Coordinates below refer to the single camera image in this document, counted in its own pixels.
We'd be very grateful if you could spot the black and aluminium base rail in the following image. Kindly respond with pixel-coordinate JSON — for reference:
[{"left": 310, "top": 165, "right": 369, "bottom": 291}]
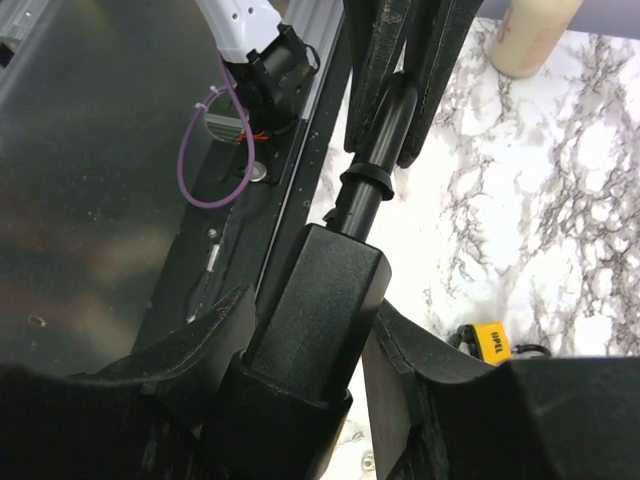
[{"left": 134, "top": 1, "right": 350, "bottom": 349}]

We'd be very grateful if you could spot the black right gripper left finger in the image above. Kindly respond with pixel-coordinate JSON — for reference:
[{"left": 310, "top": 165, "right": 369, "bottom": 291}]
[{"left": 1, "top": 285, "right": 255, "bottom": 479}]

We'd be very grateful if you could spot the yellow black padlock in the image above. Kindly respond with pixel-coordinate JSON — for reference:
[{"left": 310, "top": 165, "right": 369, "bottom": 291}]
[{"left": 448, "top": 322, "right": 552, "bottom": 366}]

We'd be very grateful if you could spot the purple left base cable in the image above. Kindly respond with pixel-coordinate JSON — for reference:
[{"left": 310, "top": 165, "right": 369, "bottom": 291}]
[{"left": 177, "top": 52, "right": 259, "bottom": 209}]

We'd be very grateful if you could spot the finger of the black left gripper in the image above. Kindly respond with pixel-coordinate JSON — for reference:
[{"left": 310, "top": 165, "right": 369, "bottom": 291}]
[
  {"left": 343, "top": 0, "right": 415, "bottom": 153},
  {"left": 398, "top": 0, "right": 482, "bottom": 168}
]

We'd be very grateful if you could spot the cream soap pump bottle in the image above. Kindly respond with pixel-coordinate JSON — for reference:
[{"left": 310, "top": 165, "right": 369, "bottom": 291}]
[{"left": 489, "top": 0, "right": 583, "bottom": 79}]

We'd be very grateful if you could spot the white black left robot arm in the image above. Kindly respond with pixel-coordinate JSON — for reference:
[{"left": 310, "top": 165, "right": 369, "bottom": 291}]
[{"left": 198, "top": 1, "right": 481, "bottom": 169}]

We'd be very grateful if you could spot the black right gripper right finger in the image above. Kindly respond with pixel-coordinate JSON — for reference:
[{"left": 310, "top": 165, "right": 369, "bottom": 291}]
[{"left": 363, "top": 304, "right": 639, "bottom": 479}]

